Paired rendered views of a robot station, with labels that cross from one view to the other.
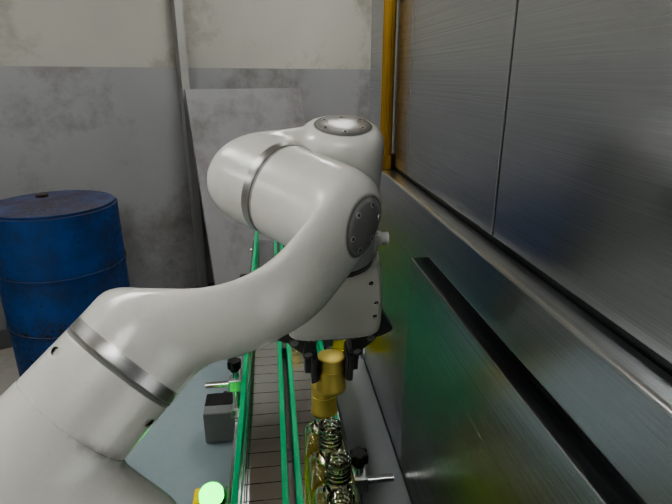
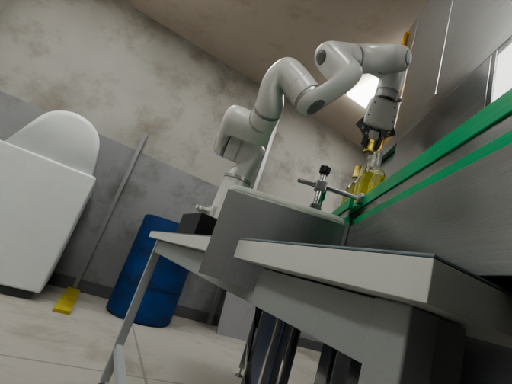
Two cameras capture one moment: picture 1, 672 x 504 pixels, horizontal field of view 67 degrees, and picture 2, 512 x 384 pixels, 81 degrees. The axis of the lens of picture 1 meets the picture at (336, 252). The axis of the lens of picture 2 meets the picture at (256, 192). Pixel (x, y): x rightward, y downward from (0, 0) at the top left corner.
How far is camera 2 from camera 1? 0.97 m
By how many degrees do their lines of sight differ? 36
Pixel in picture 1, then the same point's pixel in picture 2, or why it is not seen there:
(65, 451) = (350, 46)
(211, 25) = (268, 189)
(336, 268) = (402, 57)
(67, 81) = (202, 186)
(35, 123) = (180, 196)
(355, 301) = (388, 112)
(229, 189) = not seen: hidden behind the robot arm
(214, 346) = (376, 55)
